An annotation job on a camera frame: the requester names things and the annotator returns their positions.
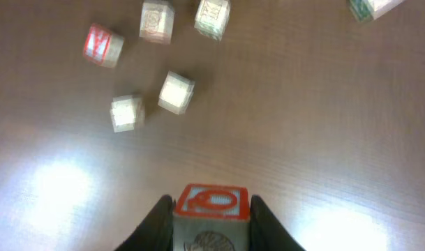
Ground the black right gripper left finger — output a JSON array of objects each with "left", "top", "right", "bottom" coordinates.
[{"left": 114, "top": 195, "right": 174, "bottom": 251}]

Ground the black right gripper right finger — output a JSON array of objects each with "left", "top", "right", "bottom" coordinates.
[{"left": 249, "top": 195, "right": 305, "bottom": 251}]

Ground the wooden block blue side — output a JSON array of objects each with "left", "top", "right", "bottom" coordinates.
[{"left": 173, "top": 183, "right": 251, "bottom": 251}]

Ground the wooden block yellow side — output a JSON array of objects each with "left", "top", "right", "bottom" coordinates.
[{"left": 158, "top": 71, "right": 195, "bottom": 115}]

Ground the wooden block red bottom edge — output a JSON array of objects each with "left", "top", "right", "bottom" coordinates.
[{"left": 110, "top": 95, "right": 145, "bottom": 132}]

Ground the red letter A block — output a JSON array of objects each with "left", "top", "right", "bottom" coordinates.
[{"left": 83, "top": 23, "right": 124, "bottom": 68}]

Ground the wooden block red side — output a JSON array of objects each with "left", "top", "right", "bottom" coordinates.
[{"left": 140, "top": 0, "right": 174, "bottom": 45}]

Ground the wooden block green side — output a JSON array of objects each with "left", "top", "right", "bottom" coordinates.
[{"left": 194, "top": 0, "right": 231, "bottom": 41}]

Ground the wooden block green corner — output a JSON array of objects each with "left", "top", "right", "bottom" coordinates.
[{"left": 348, "top": 0, "right": 405, "bottom": 22}]

